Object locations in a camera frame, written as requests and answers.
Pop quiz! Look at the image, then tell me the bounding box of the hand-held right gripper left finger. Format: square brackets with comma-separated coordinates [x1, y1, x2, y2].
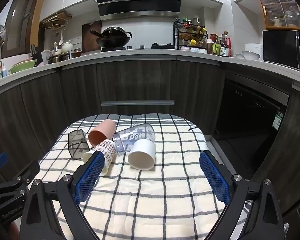
[22, 152, 105, 240]

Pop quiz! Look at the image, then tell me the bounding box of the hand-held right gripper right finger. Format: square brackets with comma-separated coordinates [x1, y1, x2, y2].
[199, 151, 285, 240]

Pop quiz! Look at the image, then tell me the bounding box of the plaid paper cup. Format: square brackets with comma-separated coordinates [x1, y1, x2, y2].
[82, 139, 116, 176]

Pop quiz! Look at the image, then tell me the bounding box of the grey transparent cup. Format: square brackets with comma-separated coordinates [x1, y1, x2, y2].
[68, 129, 91, 160]

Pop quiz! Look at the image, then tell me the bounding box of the pink cup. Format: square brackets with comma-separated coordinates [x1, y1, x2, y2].
[88, 119, 117, 147]

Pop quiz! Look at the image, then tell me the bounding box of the white cup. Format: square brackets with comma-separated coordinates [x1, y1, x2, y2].
[128, 139, 156, 171]

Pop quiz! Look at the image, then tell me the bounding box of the black built-in dishwasher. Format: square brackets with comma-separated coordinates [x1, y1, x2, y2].
[213, 78, 290, 179]

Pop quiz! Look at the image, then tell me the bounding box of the checked white cloth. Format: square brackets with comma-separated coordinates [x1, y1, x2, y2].
[36, 113, 250, 240]

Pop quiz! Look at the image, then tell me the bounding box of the dark wood lower cabinet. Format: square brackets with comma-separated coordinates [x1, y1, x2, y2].
[0, 56, 224, 180]

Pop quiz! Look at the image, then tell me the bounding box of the green basin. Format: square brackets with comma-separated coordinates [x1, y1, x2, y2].
[9, 59, 38, 74]

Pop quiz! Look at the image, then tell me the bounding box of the black knife block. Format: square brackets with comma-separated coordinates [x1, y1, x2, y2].
[30, 44, 41, 63]

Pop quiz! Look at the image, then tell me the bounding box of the white kettle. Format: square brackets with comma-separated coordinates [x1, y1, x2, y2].
[41, 50, 53, 65]

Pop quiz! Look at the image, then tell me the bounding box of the steel pot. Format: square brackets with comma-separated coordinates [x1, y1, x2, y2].
[47, 54, 63, 64]

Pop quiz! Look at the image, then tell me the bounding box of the white bowl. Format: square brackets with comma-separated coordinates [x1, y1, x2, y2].
[241, 50, 260, 61]

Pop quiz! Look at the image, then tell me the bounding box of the white teapot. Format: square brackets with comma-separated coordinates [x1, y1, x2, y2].
[61, 41, 74, 53]

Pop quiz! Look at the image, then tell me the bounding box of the red label sauce bottle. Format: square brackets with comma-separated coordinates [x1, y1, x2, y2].
[220, 31, 232, 57]

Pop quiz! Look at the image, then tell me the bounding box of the wooden cutting board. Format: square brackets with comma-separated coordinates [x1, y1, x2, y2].
[81, 21, 102, 53]

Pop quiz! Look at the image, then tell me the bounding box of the brown framed window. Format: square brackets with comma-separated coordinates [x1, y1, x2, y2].
[1, 0, 48, 59]

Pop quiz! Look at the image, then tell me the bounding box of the black gas stove burner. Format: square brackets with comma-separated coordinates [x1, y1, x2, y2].
[151, 42, 175, 49]

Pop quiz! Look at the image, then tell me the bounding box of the black wok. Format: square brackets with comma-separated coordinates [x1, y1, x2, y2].
[90, 26, 133, 48]

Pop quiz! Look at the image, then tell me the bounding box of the black spice rack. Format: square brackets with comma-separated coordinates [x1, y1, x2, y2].
[174, 19, 208, 51]

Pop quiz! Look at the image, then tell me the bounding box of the black microwave oven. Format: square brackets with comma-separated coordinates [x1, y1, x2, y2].
[262, 30, 300, 76]

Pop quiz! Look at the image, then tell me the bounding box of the wooden glass-door cabinet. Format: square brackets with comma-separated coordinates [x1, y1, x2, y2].
[259, 0, 300, 30]

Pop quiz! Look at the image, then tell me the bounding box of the grey drawer handle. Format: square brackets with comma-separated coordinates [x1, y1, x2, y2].
[101, 100, 175, 106]

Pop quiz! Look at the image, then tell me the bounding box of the wall-mounted metal rack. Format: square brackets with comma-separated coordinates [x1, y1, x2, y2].
[40, 12, 72, 30]

